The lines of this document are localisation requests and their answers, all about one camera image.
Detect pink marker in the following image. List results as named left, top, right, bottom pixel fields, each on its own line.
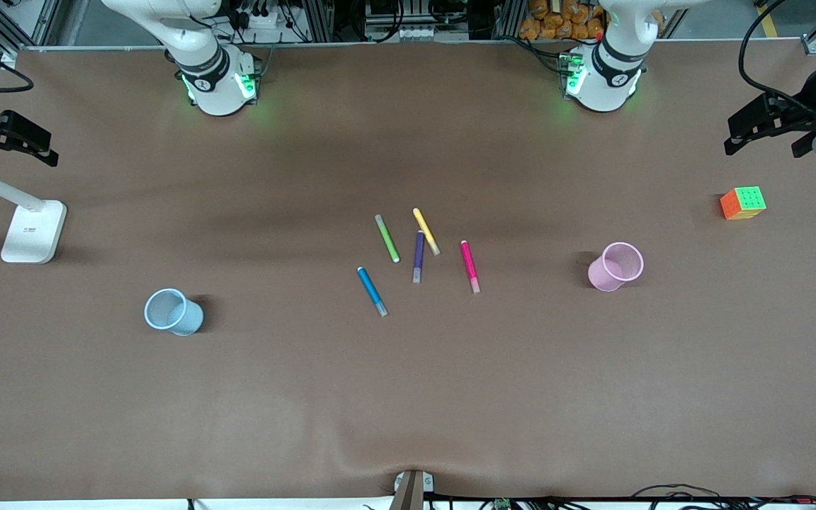
left=460, top=241, right=482, bottom=294

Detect blue marker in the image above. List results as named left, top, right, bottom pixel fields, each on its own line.
left=357, top=267, right=389, bottom=317

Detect colourful puzzle cube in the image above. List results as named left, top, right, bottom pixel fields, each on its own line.
left=720, top=186, right=767, bottom=221

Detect white lamp stand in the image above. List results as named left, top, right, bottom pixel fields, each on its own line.
left=0, top=161, right=67, bottom=264

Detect orange snack bags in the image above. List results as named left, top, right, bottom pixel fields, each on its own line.
left=519, top=0, right=606, bottom=41

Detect pink cup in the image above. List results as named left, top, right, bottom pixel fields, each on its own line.
left=587, top=242, right=645, bottom=293

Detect light blue cup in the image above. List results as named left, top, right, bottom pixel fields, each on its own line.
left=144, top=288, right=205, bottom=337

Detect white power strip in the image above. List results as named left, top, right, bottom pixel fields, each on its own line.
left=242, top=7, right=288, bottom=33

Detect yellow marker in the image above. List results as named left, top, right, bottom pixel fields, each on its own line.
left=412, top=208, right=442, bottom=256

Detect green marker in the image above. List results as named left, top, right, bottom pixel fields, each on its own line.
left=375, top=214, right=401, bottom=264

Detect metal table clamp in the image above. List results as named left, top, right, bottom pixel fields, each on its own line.
left=389, top=470, right=435, bottom=510

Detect black floor cable bundle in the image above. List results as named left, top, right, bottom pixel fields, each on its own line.
left=631, top=484, right=816, bottom=510

